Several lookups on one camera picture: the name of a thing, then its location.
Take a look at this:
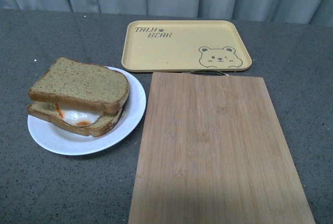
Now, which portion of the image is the bread slice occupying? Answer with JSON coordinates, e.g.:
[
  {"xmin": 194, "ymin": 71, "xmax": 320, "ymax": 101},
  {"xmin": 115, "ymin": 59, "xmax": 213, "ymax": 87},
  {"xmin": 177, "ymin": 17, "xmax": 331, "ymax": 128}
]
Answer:
[
  {"xmin": 27, "ymin": 101, "xmax": 123, "ymax": 137},
  {"xmin": 28, "ymin": 57, "xmax": 130, "ymax": 113}
]

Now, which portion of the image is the metal cutting board handle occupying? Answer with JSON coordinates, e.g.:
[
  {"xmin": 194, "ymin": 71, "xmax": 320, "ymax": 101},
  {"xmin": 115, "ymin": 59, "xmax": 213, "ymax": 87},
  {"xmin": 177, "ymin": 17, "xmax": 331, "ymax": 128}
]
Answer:
[{"xmin": 189, "ymin": 70, "xmax": 228, "ymax": 76}]

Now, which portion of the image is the yellow bear tray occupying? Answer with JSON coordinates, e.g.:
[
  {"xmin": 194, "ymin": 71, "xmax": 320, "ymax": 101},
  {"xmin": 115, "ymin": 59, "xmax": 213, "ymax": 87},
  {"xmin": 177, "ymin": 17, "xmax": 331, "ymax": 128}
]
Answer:
[{"xmin": 122, "ymin": 20, "xmax": 252, "ymax": 72}]

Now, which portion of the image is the fake fried egg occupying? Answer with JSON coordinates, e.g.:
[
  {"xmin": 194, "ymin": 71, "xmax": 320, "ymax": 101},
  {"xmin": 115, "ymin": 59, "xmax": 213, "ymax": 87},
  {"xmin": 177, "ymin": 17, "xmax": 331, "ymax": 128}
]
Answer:
[{"xmin": 56, "ymin": 104, "xmax": 104, "ymax": 127}]

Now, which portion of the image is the white round plate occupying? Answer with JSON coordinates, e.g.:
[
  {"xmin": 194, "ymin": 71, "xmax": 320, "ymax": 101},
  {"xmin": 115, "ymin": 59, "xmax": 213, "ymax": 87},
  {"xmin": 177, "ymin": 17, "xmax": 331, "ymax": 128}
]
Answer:
[{"xmin": 27, "ymin": 67, "xmax": 146, "ymax": 155}]

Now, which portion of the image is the bamboo cutting board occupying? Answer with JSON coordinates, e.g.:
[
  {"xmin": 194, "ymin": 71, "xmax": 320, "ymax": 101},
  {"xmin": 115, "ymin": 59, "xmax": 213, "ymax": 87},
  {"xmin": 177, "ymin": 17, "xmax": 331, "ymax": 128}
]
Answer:
[{"xmin": 129, "ymin": 72, "xmax": 314, "ymax": 223}]

